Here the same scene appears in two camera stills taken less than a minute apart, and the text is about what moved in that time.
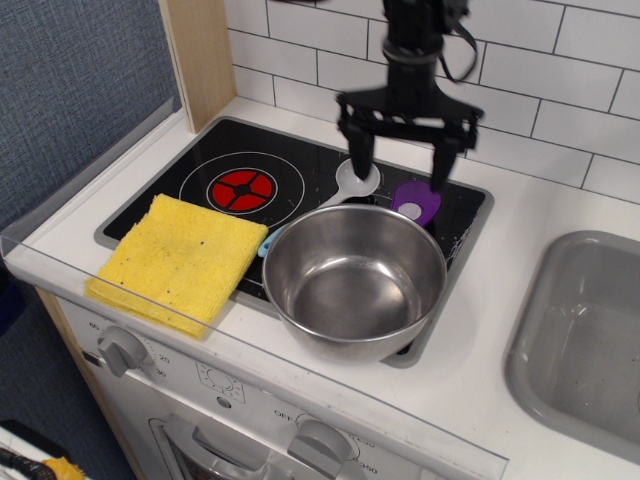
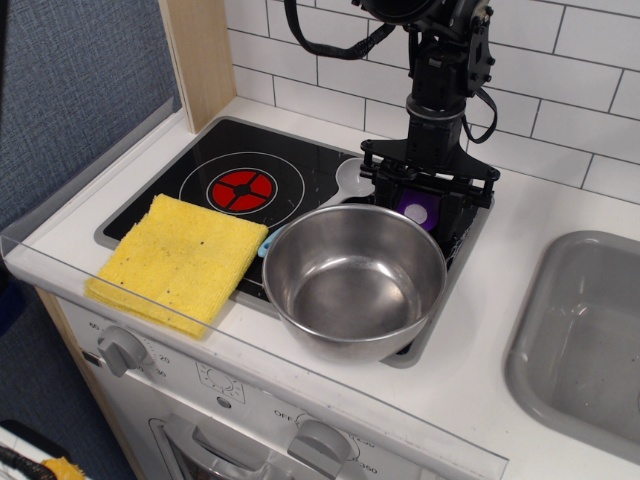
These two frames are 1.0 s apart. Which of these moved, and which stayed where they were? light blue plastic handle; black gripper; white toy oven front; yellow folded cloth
Moved: black gripper
Stayed: white toy oven front; light blue plastic handle; yellow folded cloth
